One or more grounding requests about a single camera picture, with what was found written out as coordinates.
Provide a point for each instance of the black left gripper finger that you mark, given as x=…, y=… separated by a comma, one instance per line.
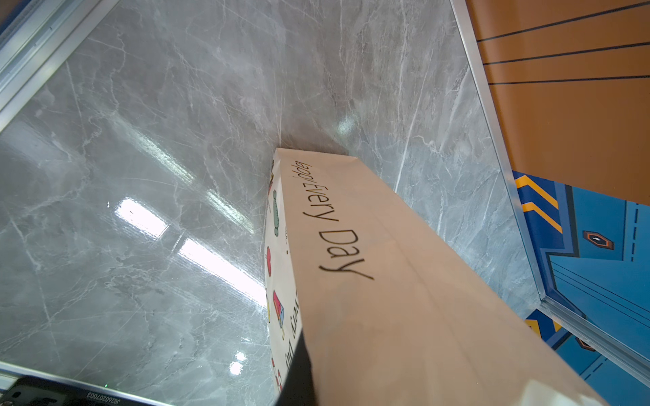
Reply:
x=298, y=389

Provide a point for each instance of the white printed paper bag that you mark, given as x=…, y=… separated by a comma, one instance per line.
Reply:
x=391, y=315

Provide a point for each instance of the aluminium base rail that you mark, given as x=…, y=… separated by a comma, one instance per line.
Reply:
x=21, y=386

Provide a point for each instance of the aluminium corner post left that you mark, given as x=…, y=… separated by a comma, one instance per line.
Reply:
x=564, y=86

